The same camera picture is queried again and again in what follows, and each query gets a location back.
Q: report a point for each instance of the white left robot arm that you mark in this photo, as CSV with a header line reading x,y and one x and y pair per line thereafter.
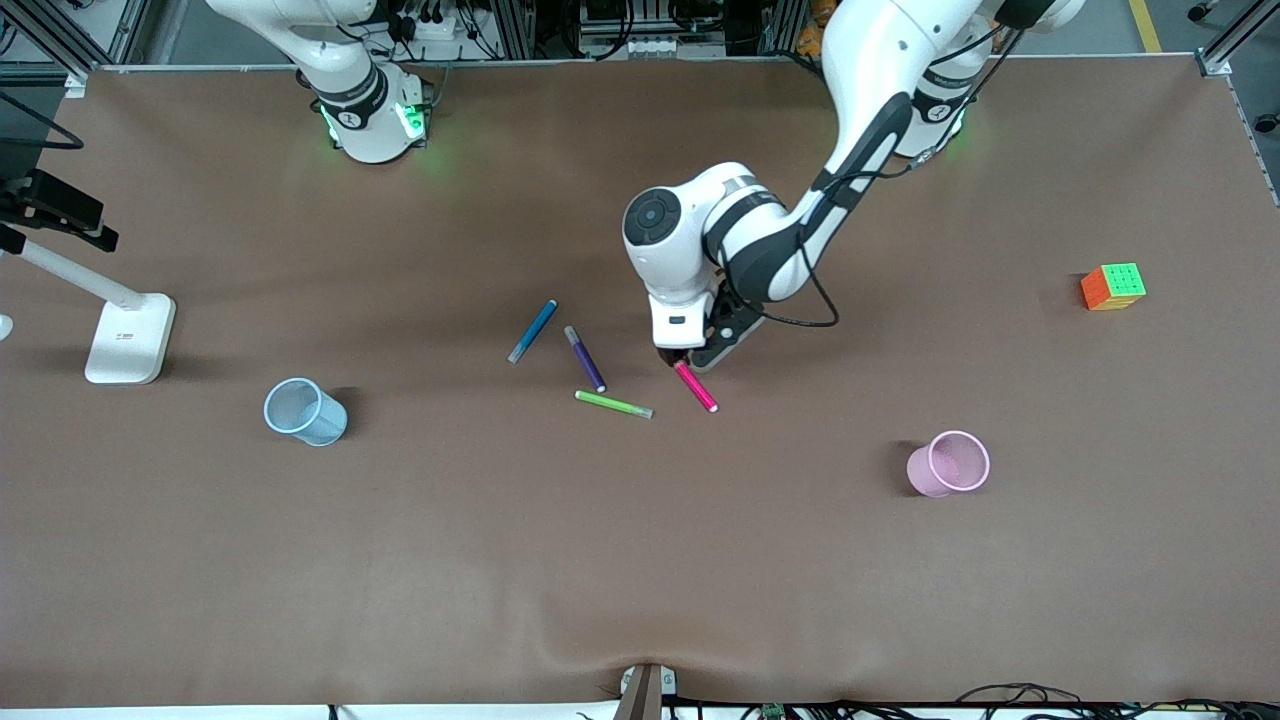
x,y
870,60

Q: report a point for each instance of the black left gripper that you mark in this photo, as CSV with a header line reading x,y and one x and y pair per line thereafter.
x,y
674,355

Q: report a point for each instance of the orange goods pile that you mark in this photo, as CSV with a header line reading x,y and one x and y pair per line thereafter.
x,y
810,30

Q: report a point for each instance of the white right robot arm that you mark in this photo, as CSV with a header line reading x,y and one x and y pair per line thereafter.
x,y
365,130

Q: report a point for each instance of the blue marker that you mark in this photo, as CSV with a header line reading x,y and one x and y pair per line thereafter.
x,y
533,330

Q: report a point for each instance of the aluminium frame post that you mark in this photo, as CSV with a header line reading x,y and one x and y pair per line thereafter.
x,y
60,35
1235,40

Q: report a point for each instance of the blue mesh cup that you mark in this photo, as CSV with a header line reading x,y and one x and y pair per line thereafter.
x,y
320,425

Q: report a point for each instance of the purple marker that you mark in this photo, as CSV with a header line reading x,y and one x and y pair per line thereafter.
x,y
585,360

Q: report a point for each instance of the brown camera mount bracket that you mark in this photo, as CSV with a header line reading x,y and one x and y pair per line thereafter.
x,y
645,695

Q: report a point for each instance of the pink mesh cup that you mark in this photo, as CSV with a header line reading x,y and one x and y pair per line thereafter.
x,y
925,475

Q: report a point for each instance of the white stand with base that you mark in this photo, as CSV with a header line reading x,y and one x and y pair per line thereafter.
x,y
125,340

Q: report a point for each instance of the green marker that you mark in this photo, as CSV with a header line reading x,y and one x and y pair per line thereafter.
x,y
612,403

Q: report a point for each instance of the pink marker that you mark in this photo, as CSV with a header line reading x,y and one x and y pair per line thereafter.
x,y
698,390

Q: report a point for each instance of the white terminal strip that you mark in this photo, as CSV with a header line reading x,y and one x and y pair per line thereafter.
x,y
648,46

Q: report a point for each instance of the colourful puzzle cube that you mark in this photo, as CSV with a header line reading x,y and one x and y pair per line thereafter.
x,y
1115,285

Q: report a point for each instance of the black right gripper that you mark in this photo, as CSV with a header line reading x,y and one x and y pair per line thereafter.
x,y
60,200

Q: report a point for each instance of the black caster wheel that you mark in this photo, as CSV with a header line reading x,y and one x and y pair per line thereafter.
x,y
1202,12
1268,123

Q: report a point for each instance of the white power strip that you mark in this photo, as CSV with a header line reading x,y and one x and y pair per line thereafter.
x,y
440,25

